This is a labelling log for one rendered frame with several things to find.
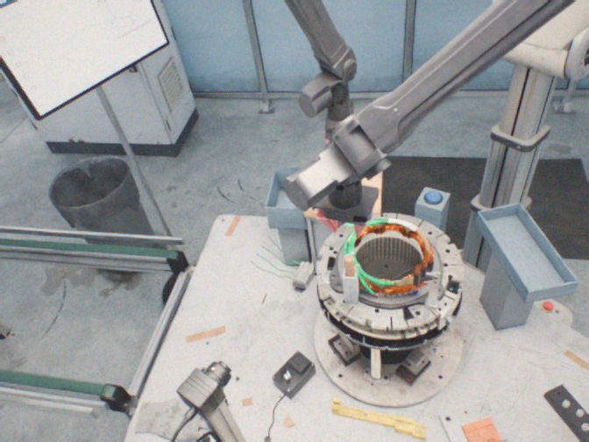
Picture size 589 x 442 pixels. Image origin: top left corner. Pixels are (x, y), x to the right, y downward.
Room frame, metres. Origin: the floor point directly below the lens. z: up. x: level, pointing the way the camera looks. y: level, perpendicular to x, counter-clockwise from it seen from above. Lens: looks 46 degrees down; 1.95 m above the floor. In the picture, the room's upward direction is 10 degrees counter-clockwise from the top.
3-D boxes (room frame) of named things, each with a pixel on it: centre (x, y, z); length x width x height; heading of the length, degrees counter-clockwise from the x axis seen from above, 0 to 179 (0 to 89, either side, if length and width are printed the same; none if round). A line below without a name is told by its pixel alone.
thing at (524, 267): (0.66, -0.50, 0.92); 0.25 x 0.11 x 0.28; 2
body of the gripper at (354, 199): (0.57, -0.09, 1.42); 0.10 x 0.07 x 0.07; 63
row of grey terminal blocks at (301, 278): (0.88, 0.01, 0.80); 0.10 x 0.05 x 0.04; 146
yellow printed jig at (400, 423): (0.43, -0.11, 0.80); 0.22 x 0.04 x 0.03; 65
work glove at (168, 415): (0.53, 0.37, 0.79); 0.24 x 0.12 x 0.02; 72
